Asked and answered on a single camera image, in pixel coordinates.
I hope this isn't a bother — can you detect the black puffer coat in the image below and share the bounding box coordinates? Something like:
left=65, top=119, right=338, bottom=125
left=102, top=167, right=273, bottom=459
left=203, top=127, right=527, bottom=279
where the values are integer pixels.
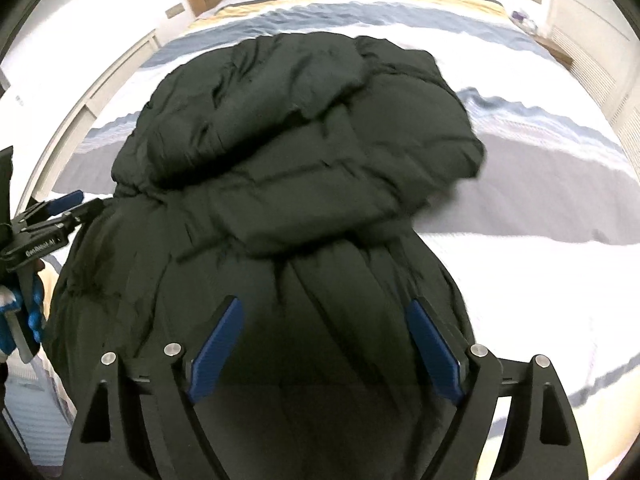
left=46, top=32, right=489, bottom=480

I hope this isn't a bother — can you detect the person's left hand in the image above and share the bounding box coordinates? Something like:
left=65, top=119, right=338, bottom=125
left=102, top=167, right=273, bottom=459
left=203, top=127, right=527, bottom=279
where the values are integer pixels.
left=0, top=272, right=47, bottom=362

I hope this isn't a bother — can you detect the white wardrobe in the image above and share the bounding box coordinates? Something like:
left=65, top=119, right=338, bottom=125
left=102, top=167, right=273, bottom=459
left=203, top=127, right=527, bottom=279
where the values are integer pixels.
left=544, top=0, right=640, bottom=173

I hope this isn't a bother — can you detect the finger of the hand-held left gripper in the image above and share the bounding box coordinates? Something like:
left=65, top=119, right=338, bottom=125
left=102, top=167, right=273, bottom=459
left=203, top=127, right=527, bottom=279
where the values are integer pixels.
left=22, top=189, right=85, bottom=222
left=44, top=197, right=114, bottom=235

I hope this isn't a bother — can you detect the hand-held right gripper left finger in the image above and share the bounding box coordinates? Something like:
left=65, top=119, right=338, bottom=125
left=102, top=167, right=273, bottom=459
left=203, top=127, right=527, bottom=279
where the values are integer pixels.
left=62, top=296, right=246, bottom=480

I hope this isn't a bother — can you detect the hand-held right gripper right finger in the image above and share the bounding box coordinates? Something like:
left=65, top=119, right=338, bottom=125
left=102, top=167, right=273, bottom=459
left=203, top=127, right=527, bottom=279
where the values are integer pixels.
left=405, top=297, right=592, bottom=480

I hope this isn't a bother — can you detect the wooden nightstand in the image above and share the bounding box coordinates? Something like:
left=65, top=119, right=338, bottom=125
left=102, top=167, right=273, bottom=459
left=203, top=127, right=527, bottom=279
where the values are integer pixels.
left=534, top=35, right=574, bottom=69

